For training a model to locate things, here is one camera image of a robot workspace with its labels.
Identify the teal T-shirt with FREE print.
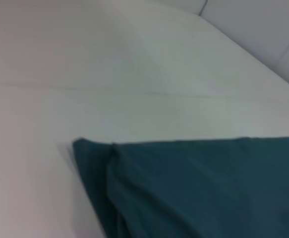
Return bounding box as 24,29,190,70
72,135,289,238

